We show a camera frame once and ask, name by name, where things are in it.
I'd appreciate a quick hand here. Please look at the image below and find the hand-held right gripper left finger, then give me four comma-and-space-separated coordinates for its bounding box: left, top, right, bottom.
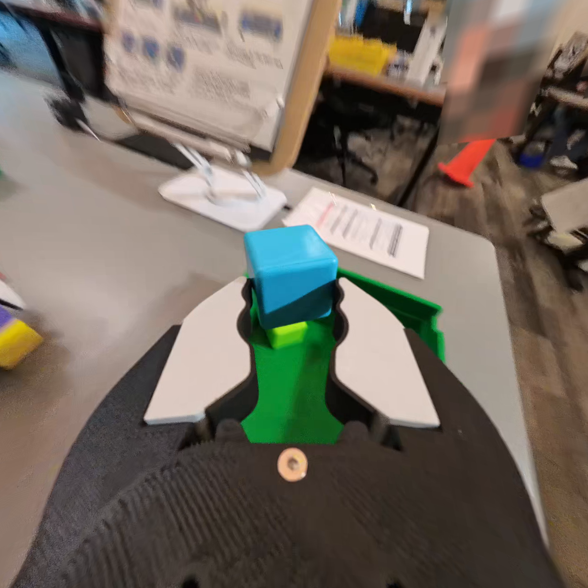
143, 276, 254, 425

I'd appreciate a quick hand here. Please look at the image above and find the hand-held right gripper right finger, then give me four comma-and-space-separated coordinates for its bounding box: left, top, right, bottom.
329, 278, 442, 430

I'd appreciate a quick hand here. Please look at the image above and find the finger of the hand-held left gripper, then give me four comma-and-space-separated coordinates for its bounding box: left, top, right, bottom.
0, 276, 27, 311

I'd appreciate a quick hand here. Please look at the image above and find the yellow magnetic cube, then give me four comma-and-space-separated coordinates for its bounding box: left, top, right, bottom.
0, 319, 44, 370

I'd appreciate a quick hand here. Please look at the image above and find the lime green magnetic cube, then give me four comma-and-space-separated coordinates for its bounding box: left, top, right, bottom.
266, 322, 308, 349

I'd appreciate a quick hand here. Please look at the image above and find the green plastic bin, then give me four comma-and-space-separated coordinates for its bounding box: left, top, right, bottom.
241, 268, 446, 445

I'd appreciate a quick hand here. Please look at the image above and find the teal magnetic cube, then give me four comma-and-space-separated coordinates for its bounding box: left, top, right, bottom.
243, 224, 339, 329

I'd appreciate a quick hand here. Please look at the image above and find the printed paper sheet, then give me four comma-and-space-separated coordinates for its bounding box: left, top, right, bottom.
282, 186, 430, 280

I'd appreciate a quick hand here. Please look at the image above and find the white tablet stand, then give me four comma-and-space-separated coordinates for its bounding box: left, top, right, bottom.
117, 110, 288, 232

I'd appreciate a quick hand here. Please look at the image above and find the orange traffic cone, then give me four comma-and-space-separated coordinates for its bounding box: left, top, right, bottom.
437, 138, 497, 189

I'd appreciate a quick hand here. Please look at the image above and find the printed instruction board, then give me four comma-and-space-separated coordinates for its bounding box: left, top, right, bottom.
103, 0, 341, 175

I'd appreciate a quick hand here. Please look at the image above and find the yellow plastic bin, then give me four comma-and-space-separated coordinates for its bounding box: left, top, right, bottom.
328, 34, 398, 76

